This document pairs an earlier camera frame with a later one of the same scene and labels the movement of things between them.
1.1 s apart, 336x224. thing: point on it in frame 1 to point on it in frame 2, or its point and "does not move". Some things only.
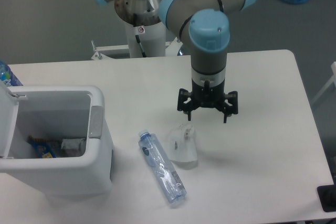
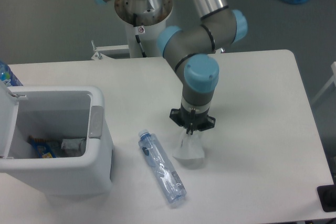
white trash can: x=52 y=113 does not move
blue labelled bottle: x=7 y=75 does not move
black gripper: x=208 y=95 to x=192 y=121
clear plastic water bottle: x=169 y=182 does not move
